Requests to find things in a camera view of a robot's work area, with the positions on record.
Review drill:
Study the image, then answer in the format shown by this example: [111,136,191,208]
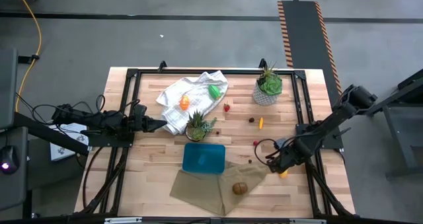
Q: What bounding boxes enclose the grey desk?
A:
[0,48,30,213]

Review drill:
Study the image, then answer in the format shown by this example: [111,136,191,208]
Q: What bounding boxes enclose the blue plastic tupperware container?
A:
[182,142,227,175]

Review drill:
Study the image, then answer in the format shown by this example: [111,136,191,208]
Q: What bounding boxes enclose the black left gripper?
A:
[122,113,168,133]

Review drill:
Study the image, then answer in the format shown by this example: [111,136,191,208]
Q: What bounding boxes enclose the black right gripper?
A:
[266,141,300,174]

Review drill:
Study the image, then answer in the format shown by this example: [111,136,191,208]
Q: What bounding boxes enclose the yellow cable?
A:
[12,0,43,112]

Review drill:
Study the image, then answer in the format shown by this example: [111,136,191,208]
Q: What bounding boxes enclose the succulent in white patterned pot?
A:
[252,62,284,106]

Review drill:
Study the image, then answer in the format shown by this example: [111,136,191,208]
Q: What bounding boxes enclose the white paper booklet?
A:
[49,123,89,162]

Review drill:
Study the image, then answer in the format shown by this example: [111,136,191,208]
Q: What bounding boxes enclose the brown toy kiwi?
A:
[231,182,249,196]

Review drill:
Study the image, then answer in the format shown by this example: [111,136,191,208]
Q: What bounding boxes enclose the black floor mat striped edges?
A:
[277,0,347,112]

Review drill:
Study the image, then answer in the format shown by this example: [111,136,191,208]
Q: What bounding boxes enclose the silver metal bracket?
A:
[104,217,143,224]
[289,218,327,224]

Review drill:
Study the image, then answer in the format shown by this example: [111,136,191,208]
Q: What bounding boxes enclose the white checked dish towel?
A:
[155,70,229,135]

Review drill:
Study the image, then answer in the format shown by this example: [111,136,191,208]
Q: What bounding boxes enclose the orange toy tangerine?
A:
[179,94,191,111]

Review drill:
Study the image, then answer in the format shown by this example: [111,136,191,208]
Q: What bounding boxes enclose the black right gripper cable loop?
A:
[253,137,279,167]

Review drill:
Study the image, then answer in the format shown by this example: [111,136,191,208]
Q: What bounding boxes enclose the black side table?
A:
[364,68,423,178]

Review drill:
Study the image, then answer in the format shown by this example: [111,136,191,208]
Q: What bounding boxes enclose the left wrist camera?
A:
[132,104,148,118]

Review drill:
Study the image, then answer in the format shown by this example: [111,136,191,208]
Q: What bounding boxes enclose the green ribbed toy vegetable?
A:
[208,84,222,100]

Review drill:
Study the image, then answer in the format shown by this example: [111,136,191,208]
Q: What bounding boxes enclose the succulent plant in black pot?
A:
[184,110,218,142]

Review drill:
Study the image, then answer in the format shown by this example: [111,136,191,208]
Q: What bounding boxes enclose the olive tan cloth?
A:
[169,160,269,217]

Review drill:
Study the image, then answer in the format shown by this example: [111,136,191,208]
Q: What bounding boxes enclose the black computer mouse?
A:
[0,145,20,175]

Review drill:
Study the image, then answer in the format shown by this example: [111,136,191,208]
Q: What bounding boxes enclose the black aluminium table frame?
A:
[74,67,353,218]

